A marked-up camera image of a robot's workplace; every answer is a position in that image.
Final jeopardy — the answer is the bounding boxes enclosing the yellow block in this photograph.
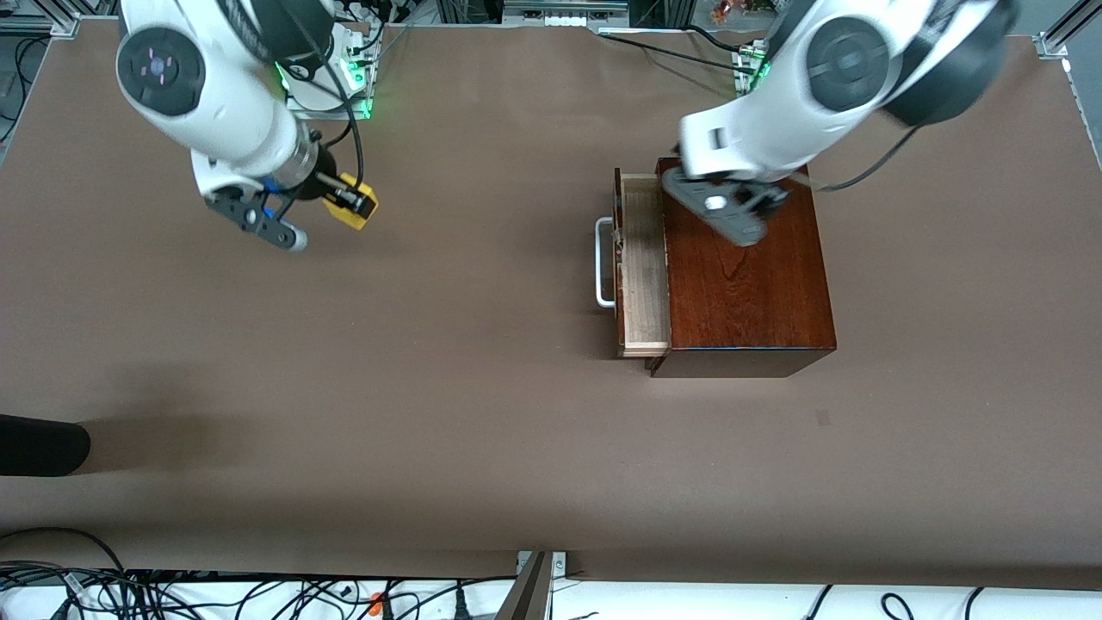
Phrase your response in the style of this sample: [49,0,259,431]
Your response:
[323,172,379,232]

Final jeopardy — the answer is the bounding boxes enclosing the metal base plate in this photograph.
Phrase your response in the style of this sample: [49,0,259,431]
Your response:
[734,47,771,96]
[282,24,377,121]

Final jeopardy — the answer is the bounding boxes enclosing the arched black cable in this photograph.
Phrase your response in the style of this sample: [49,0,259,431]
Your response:
[0,527,128,576]

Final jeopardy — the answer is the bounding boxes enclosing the dark grey pole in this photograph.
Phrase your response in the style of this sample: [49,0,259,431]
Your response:
[498,551,554,620]

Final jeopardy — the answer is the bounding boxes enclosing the tangled black cables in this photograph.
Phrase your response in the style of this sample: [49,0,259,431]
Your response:
[0,560,517,620]

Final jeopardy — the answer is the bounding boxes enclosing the dark brown wooden cabinet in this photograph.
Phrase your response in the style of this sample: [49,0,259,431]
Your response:
[647,158,838,379]

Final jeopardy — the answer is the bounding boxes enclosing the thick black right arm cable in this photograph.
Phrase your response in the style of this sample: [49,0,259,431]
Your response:
[275,0,367,192]

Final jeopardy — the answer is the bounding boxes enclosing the white power strip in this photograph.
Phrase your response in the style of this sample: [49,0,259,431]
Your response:
[504,0,629,28]

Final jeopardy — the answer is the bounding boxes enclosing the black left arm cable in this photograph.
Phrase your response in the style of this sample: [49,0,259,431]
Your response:
[805,125,924,193]

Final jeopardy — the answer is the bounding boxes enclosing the black cylinder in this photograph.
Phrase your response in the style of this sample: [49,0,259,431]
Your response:
[0,413,92,477]

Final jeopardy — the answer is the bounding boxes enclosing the thin black table cable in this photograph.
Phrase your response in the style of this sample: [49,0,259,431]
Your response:
[598,28,754,74]

